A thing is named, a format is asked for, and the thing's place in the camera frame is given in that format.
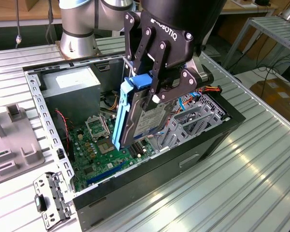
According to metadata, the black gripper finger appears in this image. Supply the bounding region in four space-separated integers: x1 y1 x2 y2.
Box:
144 41 215 113
124 11 158 73

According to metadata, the blue data wire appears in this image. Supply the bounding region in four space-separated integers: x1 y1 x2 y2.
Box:
178 95 199 112

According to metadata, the red orange power wire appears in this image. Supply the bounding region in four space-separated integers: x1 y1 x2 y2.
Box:
198 84 223 97

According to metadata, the hard disk blue carrier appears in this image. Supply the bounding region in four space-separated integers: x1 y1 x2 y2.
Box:
112 73 178 152

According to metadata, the grey metal disk bay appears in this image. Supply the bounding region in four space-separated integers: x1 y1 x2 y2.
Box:
159 94 232 152

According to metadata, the metal socket cover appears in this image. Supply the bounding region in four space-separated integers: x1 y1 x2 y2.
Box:
85 115 111 143

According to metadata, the grey power supply unit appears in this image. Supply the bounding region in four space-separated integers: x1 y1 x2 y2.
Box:
40 66 102 126

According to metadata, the metal slat side table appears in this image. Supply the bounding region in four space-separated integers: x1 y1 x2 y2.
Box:
223 16 290 71

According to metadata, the brown cardboard floor box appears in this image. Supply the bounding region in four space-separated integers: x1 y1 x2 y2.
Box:
249 77 290 121

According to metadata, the green motherboard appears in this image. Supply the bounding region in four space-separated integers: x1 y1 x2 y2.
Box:
69 113 157 193

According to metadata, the black open PC case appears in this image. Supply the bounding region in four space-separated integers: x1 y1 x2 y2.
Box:
22 44 247 232

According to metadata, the small brown cardboard box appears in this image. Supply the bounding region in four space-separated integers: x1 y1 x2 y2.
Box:
25 0 39 12

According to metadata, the blue expansion slot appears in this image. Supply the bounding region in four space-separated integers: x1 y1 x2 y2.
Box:
86 161 126 187

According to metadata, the wooden desk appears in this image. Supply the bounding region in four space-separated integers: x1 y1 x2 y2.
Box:
0 0 278 29

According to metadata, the grey parts rack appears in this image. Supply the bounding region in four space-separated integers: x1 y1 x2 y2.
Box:
0 103 47 188

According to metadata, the black plastic latch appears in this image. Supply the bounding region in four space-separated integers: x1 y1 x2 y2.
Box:
34 195 48 213

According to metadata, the yellow orange wire bundle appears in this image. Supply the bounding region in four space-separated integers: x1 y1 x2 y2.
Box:
108 93 123 111

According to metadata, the thin cable metal plug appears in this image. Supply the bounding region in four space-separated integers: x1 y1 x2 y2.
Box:
15 0 23 49

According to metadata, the metal rear slot bracket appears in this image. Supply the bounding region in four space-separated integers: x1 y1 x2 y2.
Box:
32 171 76 231

